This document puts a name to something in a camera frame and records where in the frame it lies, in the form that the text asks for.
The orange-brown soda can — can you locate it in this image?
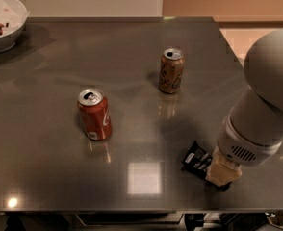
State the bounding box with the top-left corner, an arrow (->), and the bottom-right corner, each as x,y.
159,47 -> 185,94

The white bowl with snacks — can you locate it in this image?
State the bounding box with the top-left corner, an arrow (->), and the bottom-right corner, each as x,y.
0,0 -> 29,52

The red cola can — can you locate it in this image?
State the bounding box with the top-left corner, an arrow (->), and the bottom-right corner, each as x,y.
77,88 -> 112,141

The black rxbar chocolate wrapper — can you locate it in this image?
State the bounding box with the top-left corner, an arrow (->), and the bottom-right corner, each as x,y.
181,140 -> 232,192

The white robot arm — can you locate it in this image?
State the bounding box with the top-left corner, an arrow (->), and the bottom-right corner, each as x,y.
206,29 -> 283,187

